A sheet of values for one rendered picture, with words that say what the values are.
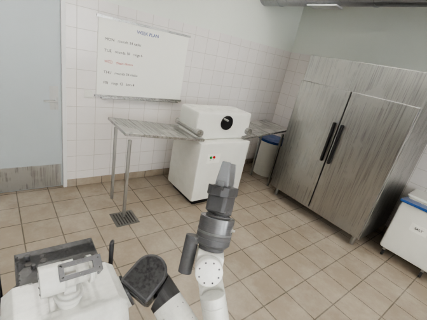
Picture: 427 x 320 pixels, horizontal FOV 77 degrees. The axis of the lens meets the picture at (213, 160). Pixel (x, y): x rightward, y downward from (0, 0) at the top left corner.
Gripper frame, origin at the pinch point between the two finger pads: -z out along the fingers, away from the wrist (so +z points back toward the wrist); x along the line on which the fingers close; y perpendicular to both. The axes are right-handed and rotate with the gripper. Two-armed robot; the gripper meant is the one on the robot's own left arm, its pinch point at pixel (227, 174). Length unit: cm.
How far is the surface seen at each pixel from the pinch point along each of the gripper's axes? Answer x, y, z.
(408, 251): -294, -137, 41
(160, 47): -204, 176, -132
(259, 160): -403, 65, -35
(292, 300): -190, -27, 95
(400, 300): -250, -124, 83
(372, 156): -266, -79, -53
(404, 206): -285, -123, -7
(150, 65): -204, 183, -110
